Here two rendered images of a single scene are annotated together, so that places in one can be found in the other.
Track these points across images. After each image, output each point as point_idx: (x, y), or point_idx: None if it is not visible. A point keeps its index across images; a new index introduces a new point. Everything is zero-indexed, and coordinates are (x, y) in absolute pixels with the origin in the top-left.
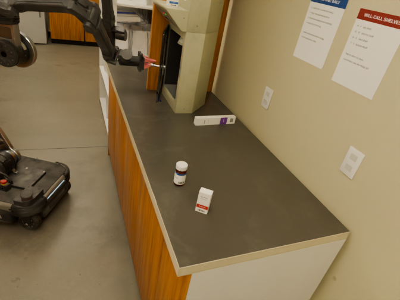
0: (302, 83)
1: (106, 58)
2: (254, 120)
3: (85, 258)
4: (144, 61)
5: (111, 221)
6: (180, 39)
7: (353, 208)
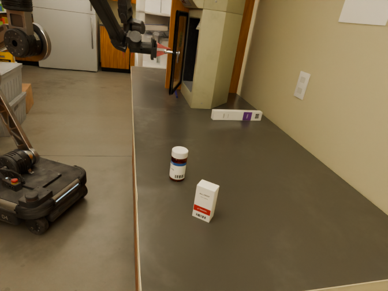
0: (353, 53)
1: (114, 42)
2: (285, 116)
3: (85, 271)
4: (156, 47)
5: (122, 231)
6: (198, 24)
7: None
